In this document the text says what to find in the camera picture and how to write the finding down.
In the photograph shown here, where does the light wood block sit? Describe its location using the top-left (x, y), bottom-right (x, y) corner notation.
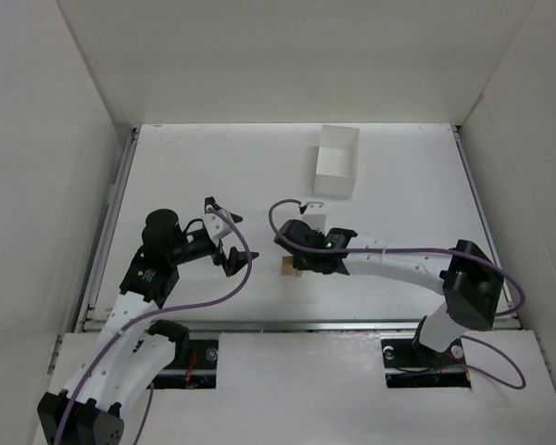
top-left (281, 256), bottom-right (302, 277)

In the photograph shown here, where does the white perforated box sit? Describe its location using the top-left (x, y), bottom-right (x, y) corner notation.
top-left (313, 125), bottom-right (360, 198)

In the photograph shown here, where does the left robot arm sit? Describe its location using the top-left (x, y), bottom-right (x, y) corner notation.
top-left (37, 197), bottom-right (258, 444)

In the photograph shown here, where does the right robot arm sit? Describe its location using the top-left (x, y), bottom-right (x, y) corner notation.
top-left (274, 219), bottom-right (504, 353)

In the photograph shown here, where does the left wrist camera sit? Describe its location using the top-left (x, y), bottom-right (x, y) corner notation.
top-left (201, 210), bottom-right (231, 244)

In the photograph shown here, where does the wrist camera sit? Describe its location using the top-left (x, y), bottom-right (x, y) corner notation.
top-left (201, 210), bottom-right (231, 244)
top-left (299, 201), bottom-right (327, 233)

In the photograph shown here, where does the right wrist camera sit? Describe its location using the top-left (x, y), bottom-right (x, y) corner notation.
top-left (299, 201), bottom-right (327, 233)

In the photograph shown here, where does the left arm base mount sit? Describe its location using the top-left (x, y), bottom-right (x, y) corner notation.
top-left (148, 320), bottom-right (219, 389)

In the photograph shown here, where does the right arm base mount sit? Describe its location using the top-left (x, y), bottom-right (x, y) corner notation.
top-left (381, 338), bottom-right (472, 389)

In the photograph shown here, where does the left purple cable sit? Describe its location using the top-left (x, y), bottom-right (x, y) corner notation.
top-left (55, 208), bottom-right (254, 445)

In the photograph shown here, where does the purple cable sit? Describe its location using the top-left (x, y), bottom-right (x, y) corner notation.
top-left (55, 208), bottom-right (254, 445)
top-left (268, 198), bottom-right (527, 389)

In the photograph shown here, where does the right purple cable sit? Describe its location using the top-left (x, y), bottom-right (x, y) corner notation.
top-left (268, 198), bottom-right (527, 389)

